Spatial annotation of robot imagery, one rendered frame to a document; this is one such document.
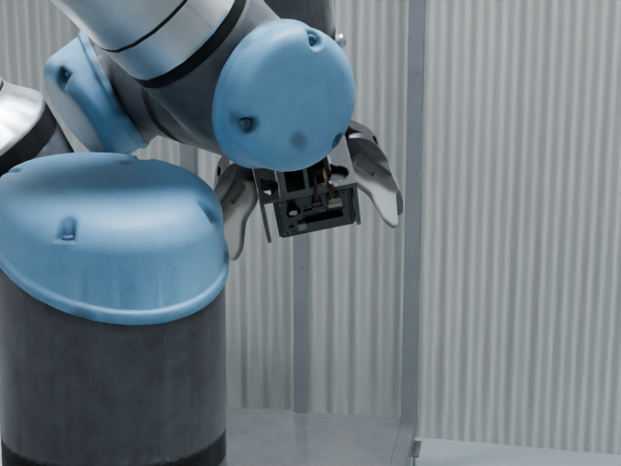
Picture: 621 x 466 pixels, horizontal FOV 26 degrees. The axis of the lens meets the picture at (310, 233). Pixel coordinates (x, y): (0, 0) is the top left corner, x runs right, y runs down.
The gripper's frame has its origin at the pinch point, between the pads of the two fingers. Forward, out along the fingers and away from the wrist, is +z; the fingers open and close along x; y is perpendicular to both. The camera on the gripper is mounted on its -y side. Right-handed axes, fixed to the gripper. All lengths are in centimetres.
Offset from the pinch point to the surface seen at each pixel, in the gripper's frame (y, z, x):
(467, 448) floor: -69, 196, 32
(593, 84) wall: -116, 133, 71
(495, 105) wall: -120, 138, 51
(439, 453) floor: -68, 194, 25
